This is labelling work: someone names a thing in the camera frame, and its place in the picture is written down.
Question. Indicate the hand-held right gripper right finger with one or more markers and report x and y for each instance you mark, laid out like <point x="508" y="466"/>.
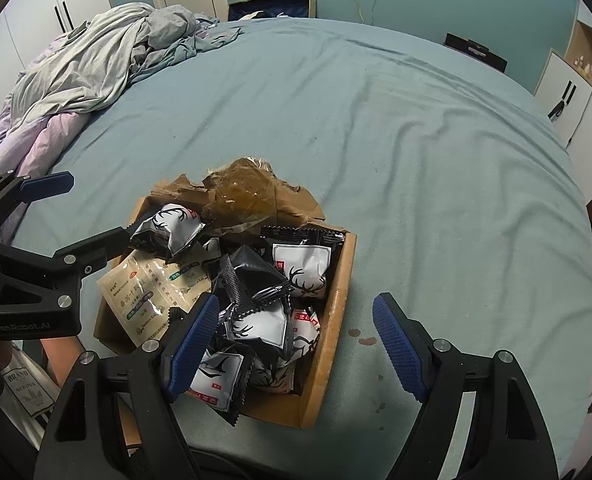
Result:
<point x="398" y="347"/>

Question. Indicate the brown cardboard box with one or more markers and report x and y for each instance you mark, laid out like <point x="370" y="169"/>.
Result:
<point x="326" y="340"/>

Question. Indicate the beige paper sachet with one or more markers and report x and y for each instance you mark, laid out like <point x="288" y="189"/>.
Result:
<point x="188" y="285"/>
<point x="135" y="300"/>

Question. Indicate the white printed fabric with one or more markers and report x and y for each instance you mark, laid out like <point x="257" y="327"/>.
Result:
<point x="25" y="390"/>

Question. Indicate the white wardrobe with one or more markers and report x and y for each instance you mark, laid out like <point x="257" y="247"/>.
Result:
<point x="35" y="15"/>

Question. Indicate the crumpled grey duvet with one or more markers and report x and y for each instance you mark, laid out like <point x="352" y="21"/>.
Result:
<point x="105" y="55"/>

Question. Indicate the white cabinet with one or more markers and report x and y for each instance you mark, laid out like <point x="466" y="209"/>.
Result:
<point x="586" y="110"/>

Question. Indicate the person's left forearm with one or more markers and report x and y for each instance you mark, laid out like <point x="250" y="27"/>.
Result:
<point x="60" y="360"/>

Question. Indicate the dark blue framed board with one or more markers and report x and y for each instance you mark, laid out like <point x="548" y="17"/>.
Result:
<point x="271" y="7"/>

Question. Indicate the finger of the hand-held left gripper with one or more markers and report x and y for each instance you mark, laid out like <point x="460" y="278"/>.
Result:
<point x="45" y="183"/>
<point x="100" y="250"/>

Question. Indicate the pile of black snack packets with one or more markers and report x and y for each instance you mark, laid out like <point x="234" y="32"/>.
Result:
<point x="256" y="280"/>

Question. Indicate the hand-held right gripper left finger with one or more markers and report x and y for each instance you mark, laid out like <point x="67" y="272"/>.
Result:
<point x="193" y="345"/>

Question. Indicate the lilac bed cover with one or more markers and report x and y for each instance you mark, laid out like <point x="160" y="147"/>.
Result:
<point x="40" y="150"/>

